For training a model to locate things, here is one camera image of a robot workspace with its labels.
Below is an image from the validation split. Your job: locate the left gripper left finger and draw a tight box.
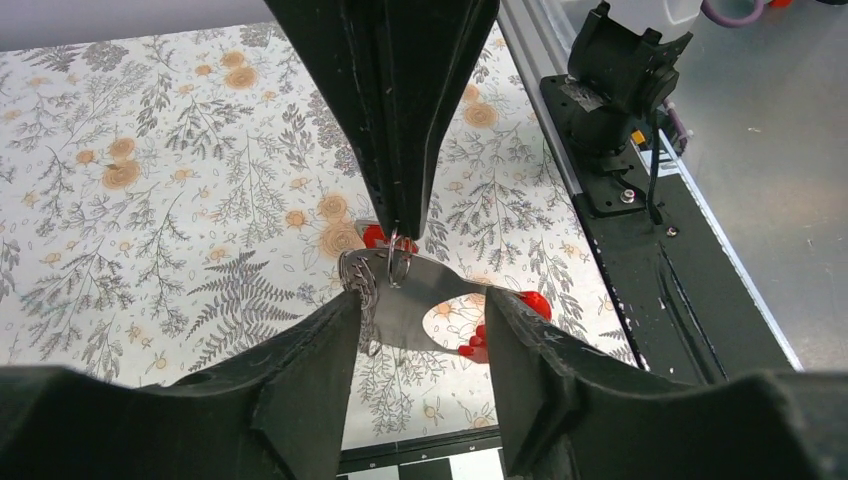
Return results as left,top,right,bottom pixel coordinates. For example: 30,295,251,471
1,292,361,479

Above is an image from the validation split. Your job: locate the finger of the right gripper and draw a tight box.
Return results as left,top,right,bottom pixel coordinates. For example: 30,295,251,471
374,1,500,240
265,0,395,229

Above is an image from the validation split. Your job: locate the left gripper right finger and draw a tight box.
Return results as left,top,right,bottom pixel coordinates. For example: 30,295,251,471
485,289,847,479

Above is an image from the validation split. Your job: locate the keyring with red fob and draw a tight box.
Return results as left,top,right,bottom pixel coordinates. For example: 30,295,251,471
337,221,554,366

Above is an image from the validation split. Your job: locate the red key tag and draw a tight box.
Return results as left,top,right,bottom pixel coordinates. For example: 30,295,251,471
361,223,419,253

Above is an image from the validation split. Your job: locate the black white chessboard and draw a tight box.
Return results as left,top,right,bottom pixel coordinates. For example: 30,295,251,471
337,426,507,480

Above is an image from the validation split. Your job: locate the floral table mat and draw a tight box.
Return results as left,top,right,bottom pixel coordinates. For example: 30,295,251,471
1,23,633,386

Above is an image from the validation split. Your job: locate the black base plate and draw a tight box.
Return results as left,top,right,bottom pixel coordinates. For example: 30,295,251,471
540,75,799,384

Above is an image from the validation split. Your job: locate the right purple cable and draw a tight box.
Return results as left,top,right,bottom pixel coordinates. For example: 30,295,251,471
665,0,766,150

